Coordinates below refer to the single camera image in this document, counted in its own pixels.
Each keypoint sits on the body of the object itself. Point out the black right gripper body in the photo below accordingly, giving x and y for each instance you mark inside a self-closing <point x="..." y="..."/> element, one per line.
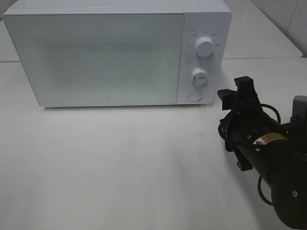
<point x="235" y="115"/>

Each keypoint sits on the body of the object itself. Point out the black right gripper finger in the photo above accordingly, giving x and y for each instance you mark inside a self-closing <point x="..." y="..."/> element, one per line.
<point x="245" y="89"/>
<point x="227" y="97"/>

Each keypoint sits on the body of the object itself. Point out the round white door button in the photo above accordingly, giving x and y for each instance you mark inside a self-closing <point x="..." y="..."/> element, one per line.
<point x="195" y="95"/>

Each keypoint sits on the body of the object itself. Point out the white microwave door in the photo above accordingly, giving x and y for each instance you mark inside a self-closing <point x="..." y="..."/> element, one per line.
<point x="94" y="60"/>

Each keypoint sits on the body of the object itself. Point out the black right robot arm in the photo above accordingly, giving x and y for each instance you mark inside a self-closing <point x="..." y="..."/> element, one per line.
<point x="278" y="152"/>

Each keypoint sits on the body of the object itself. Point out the lower white timer knob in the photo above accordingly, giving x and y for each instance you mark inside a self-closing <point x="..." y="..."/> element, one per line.
<point x="199" y="76"/>

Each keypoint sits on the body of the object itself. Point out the upper white power knob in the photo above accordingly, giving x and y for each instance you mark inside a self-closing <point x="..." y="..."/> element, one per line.
<point x="204" y="46"/>

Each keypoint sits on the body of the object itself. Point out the white microwave oven body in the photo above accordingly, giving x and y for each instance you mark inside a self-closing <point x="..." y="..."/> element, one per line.
<point x="200" y="17"/>

